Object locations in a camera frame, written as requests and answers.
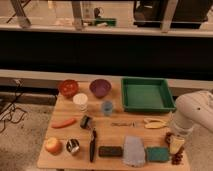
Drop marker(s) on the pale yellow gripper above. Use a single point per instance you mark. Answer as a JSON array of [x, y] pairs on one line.
[[176, 143]]

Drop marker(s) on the teal green sponge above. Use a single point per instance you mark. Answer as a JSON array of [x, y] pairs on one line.
[[157, 154]]

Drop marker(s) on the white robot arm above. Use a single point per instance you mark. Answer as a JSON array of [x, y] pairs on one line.
[[191, 108]]

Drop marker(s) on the purple bowl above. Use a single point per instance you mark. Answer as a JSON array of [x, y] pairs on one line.
[[100, 87]]

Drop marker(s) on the red bowl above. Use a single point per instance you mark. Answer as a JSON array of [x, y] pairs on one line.
[[68, 88]]

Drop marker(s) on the dark red grape bunch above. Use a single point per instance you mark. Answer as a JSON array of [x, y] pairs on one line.
[[176, 158]]

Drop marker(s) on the yellow banana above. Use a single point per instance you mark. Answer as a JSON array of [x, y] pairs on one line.
[[154, 123]]

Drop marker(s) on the light blue cloth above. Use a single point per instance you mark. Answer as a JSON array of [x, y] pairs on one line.
[[133, 151]]

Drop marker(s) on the green plastic tray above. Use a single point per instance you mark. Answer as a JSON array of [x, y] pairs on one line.
[[146, 95]]

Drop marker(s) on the dark rectangular block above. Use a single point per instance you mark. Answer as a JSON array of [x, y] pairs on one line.
[[110, 151]]

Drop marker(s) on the small blue cup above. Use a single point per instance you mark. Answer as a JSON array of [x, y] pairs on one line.
[[107, 108]]

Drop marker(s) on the small black can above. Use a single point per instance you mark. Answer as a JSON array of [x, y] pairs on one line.
[[86, 122]]

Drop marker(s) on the silver metal cup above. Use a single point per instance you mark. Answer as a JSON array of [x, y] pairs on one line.
[[73, 146]]

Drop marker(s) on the white paper cup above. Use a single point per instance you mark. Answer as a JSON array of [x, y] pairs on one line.
[[81, 101]]

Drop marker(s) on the orange carrot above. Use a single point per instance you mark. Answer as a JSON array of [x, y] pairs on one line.
[[63, 124]]

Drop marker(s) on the red apple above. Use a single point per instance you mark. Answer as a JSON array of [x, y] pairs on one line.
[[53, 145]]

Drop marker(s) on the green box in background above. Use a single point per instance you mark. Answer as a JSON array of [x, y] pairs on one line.
[[105, 22]]

